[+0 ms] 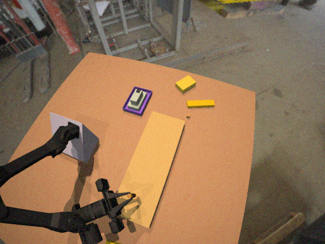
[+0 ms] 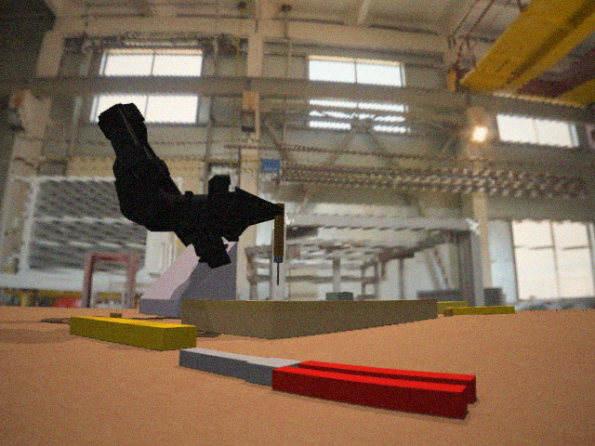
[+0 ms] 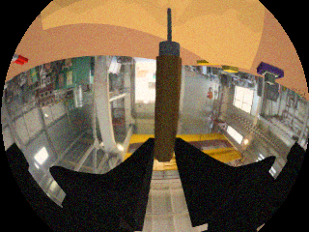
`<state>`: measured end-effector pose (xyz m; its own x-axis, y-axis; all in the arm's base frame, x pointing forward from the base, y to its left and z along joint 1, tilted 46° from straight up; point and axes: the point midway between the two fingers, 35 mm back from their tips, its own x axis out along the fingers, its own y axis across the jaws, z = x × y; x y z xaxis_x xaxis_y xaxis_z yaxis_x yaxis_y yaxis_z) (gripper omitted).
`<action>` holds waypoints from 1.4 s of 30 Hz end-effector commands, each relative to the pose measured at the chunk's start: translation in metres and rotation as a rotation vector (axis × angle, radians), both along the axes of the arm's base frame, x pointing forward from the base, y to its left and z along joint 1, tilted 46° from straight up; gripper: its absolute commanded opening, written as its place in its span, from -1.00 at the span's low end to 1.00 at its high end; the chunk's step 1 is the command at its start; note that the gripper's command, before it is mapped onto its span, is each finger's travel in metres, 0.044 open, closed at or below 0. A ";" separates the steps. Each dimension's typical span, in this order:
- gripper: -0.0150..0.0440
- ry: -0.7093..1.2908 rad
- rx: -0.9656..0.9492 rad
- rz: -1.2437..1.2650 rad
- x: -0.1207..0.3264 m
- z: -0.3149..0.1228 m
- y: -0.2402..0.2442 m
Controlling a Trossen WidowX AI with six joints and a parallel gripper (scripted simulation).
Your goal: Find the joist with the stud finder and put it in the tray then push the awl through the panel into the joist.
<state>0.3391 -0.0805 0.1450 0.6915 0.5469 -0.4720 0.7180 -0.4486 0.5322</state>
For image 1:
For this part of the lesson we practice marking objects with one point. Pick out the light orange panel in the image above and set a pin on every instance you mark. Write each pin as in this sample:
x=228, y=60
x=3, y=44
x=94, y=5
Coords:
x=148, y=170

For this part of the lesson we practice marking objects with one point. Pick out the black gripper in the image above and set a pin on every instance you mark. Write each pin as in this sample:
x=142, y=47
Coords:
x=104, y=206

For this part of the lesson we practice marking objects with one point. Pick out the purple rectangular tray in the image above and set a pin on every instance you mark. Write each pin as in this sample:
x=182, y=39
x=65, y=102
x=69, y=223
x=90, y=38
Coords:
x=141, y=110

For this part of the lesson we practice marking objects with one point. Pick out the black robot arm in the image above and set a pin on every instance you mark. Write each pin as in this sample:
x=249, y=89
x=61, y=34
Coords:
x=75, y=221

